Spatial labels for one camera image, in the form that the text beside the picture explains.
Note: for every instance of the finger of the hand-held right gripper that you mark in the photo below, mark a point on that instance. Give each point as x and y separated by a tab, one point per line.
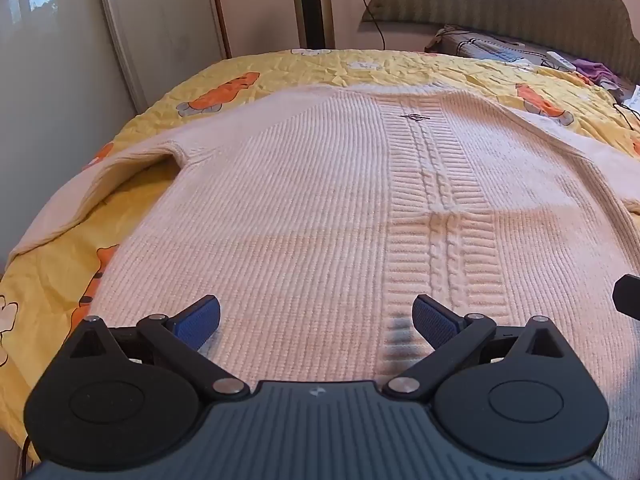
627	296

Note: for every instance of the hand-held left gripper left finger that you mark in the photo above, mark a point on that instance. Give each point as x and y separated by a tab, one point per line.
199	319

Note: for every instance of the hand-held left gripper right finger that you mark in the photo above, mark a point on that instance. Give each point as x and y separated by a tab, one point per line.
434	321

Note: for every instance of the cream knit sweater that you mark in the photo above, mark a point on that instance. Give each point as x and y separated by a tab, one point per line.
320	210

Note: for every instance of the white printed paper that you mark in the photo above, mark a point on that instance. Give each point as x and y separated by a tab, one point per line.
632	97

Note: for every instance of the small metal brooch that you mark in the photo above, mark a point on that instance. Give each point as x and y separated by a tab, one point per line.
415	117

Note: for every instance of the yellow printed blanket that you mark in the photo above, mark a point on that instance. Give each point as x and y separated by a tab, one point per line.
155	110

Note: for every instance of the purple cloth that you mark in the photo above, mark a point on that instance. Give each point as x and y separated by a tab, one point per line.
592	70

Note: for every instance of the white remote control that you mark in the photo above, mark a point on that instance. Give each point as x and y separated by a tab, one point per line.
560	60

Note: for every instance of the white sliding wardrobe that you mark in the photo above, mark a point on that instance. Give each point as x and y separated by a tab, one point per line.
75	60

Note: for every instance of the green padded headboard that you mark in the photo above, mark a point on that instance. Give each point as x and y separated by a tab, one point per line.
500	0

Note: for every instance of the tall tower fan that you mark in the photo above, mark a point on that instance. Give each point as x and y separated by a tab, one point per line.
314	2

